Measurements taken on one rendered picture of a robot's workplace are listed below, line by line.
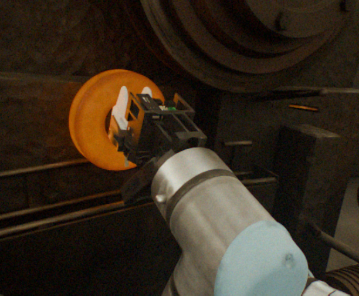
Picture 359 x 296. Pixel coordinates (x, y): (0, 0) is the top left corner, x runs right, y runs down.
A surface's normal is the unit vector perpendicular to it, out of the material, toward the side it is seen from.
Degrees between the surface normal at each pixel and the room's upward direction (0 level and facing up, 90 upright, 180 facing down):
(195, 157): 21
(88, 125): 88
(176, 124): 91
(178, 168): 42
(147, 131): 106
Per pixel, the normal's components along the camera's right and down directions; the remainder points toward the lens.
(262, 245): 0.00, -0.76
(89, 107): 0.53, 0.28
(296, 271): 0.46, 0.50
